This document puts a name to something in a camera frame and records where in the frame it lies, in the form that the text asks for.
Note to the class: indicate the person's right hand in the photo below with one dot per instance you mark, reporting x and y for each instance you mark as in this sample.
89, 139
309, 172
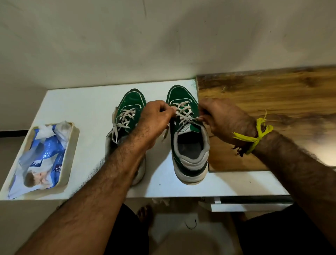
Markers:
228, 120

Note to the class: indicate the person's left hand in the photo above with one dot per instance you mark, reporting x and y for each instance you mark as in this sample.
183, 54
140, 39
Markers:
152, 123

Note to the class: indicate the white shoelace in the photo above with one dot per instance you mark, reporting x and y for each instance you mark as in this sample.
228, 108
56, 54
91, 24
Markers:
183, 111
123, 118

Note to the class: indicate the green sneaker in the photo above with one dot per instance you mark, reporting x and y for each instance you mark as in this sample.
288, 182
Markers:
134, 97
181, 92

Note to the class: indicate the white wet wipe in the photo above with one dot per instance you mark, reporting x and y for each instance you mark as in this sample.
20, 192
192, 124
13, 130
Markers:
44, 131

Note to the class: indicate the person's right forearm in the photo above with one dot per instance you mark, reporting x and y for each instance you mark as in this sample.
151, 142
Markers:
304, 170

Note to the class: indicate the person's left forearm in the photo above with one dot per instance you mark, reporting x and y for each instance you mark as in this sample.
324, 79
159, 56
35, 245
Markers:
86, 207

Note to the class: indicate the person's left foot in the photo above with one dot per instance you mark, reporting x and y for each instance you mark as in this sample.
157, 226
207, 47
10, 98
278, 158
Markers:
144, 214

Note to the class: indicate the blue wet wipe packet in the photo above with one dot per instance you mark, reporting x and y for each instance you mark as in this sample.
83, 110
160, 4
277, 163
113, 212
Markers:
44, 155

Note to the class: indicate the yellow thread wristband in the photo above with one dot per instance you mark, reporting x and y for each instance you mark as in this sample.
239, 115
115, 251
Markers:
260, 134

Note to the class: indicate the brown wooden board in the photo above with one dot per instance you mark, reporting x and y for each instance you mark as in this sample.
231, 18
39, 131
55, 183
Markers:
275, 89

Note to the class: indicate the white crumpled paper scrap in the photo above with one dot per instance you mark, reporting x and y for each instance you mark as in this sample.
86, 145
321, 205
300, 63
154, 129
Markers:
161, 201

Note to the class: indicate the white table drawer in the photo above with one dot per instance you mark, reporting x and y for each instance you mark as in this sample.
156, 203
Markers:
249, 207

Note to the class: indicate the beige plastic tray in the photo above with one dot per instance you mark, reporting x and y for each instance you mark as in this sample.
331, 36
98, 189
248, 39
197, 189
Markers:
69, 157

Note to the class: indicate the black loop band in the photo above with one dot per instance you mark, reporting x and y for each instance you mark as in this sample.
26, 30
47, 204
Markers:
187, 226

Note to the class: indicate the black shorts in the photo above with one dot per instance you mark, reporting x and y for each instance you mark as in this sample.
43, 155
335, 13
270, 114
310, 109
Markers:
275, 231

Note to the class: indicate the black skirting strip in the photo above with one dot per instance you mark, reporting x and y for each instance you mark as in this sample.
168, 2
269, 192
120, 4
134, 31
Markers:
13, 133

